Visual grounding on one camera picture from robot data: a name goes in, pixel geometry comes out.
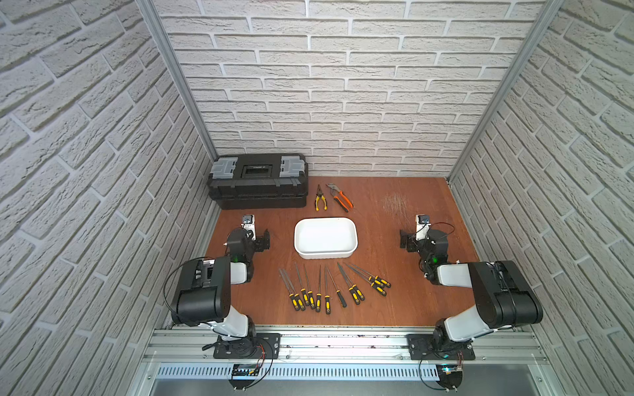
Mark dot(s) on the black plastic toolbox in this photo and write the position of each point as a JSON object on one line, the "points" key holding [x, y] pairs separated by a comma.
{"points": [[259, 181]]}

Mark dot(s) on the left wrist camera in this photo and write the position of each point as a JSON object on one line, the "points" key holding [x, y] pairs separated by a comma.
{"points": [[248, 223]]}

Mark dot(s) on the right controller board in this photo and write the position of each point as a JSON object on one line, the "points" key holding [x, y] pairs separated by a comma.
{"points": [[450, 377]]}

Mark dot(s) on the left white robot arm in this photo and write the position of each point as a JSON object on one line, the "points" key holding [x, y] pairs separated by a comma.
{"points": [[202, 295]]}

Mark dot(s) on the black handled round file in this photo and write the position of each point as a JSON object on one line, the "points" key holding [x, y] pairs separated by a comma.
{"points": [[341, 299]]}

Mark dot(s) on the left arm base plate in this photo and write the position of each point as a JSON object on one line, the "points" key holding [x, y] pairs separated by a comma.
{"points": [[263, 344]]}

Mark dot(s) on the aluminium mounting rail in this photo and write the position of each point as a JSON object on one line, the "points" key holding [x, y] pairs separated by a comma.
{"points": [[347, 344]]}

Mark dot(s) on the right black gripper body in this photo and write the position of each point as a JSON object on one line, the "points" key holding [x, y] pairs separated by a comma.
{"points": [[408, 240]]}

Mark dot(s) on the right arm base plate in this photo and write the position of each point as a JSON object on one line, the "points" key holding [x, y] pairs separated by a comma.
{"points": [[427, 347]]}

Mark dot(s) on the left controller board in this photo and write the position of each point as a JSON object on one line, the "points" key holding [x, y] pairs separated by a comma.
{"points": [[243, 376]]}

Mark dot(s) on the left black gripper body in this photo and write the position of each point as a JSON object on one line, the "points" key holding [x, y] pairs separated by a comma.
{"points": [[262, 240]]}

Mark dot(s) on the yellow handled pliers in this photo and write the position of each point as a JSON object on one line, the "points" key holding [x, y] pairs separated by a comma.
{"points": [[320, 200]]}

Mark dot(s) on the orange handled pliers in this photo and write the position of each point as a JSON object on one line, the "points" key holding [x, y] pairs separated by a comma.
{"points": [[340, 197]]}

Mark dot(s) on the white rectangular storage box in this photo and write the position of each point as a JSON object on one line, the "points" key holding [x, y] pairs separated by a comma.
{"points": [[325, 238]]}

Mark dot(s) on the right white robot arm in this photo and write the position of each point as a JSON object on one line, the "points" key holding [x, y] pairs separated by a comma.
{"points": [[503, 298]]}

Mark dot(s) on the controller board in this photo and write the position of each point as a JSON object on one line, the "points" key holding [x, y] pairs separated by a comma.
{"points": [[450, 377], [243, 376]]}

